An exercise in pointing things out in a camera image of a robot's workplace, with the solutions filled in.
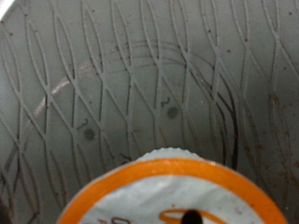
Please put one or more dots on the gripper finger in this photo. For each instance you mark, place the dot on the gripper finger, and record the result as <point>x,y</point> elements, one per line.
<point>3,214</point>

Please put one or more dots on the orange rimmed coffee pod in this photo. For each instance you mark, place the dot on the orange rimmed coffee pod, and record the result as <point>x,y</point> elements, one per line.
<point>174,193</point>

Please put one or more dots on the white two tier turntable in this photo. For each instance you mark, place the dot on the white two tier turntable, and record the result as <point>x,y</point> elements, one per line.
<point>155,77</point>

